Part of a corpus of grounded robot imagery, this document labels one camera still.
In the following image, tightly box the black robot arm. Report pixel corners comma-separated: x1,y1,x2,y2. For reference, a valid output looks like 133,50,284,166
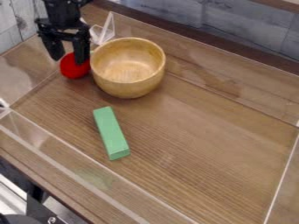
34,0,90,65

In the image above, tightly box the clear acrylic tray wall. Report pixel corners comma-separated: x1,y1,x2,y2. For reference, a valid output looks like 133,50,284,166
0,15,299,224

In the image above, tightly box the green rectangular block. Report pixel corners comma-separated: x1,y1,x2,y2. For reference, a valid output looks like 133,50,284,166
93,107,131,160

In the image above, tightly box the clear acrylic corner bracket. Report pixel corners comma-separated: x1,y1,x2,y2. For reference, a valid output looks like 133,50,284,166
88,12,116,46

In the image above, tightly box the wooden bowl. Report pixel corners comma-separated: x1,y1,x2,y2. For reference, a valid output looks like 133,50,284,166
89,38,165,99

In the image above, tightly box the black table clamp mount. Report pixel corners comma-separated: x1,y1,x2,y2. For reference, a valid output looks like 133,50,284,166
0,197,68,224

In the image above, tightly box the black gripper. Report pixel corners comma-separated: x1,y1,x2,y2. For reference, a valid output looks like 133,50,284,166
34,18,89,65

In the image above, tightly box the red plush fruit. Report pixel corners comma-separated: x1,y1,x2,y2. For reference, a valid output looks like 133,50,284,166
60,52,90,79

